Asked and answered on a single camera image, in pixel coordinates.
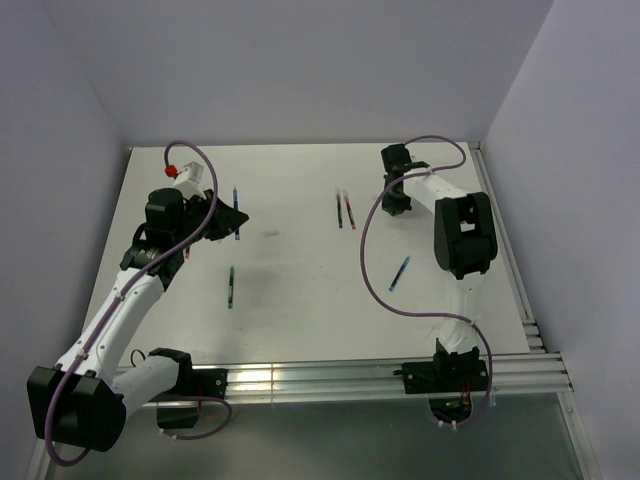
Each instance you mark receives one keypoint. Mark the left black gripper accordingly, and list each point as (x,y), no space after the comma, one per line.
(225,220)

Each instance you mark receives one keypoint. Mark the green pen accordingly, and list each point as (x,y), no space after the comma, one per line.
(230,288)

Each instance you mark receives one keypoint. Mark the red pen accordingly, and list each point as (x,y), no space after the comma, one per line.
(349,209)

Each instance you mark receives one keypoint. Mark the light blue pen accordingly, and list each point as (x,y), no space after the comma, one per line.
(399,274)

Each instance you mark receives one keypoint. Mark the aluminium rail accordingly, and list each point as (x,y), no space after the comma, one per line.
(534,372)

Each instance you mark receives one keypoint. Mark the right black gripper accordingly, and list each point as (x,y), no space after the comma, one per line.
(395,208)

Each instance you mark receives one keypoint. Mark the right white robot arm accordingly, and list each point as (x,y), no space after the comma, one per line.
(464,239)

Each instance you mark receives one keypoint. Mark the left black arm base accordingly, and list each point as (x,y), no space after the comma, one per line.
(201,397)

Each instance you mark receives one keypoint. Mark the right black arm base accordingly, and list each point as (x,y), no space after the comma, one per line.
(449,380)

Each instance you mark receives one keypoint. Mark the purple pen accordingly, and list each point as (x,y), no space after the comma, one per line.
(338,198)

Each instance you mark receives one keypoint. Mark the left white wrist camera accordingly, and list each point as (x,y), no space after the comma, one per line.
(187,180)

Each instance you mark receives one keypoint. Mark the dark blue pen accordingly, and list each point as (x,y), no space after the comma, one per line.
(236,207)

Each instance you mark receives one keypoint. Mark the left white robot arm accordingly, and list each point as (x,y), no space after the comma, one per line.
(82,401)

